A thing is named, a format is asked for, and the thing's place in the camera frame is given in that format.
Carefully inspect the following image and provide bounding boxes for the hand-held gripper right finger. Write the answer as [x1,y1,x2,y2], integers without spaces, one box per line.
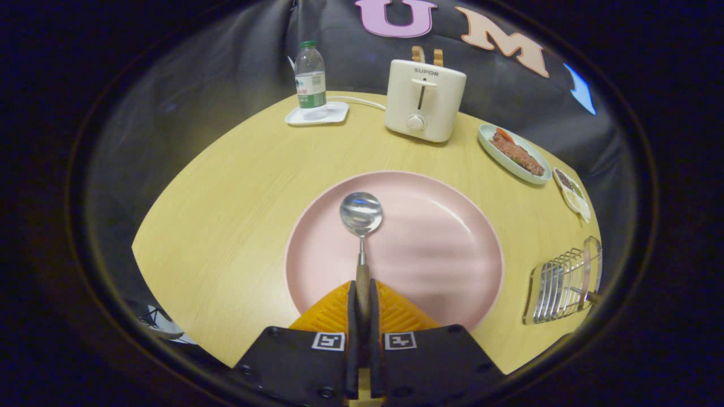
[368,279,507,405]

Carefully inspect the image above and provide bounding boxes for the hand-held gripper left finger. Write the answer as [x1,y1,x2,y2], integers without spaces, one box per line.
[226,280,363,405]

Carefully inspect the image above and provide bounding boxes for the wooden-handled metal spoon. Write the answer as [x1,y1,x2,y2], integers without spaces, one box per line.
[339,192,383,331]

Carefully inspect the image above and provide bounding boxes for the pink round plate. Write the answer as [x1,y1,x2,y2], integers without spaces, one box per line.
[285,171,505,331]

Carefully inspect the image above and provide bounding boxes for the white object with dark lines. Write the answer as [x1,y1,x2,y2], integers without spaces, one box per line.
[139,304,196,344]

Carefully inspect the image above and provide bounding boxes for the pale green plate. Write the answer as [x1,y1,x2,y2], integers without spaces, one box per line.
[478,123,553,186]

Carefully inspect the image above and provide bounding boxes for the white square coaster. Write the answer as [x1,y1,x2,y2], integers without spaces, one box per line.
[285,101,350,126]

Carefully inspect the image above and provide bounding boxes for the brown meat slices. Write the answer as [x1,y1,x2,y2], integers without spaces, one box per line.
[489,131,545,177]

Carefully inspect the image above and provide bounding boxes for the white toaster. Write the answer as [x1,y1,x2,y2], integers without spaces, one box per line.
[384,59,468,143]

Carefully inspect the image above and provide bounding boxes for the white divided grain dish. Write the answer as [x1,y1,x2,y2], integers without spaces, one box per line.
[553,167,592,224]

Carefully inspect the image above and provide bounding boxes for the clear plastic water bottle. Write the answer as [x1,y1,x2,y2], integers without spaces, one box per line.
[294,40,327,116]

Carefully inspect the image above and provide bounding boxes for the metal wire basket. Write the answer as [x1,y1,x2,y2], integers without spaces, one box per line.
[523,236,604,326]

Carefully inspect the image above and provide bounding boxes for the white power cable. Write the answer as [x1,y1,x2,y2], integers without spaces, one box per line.
[327,95,387,111]

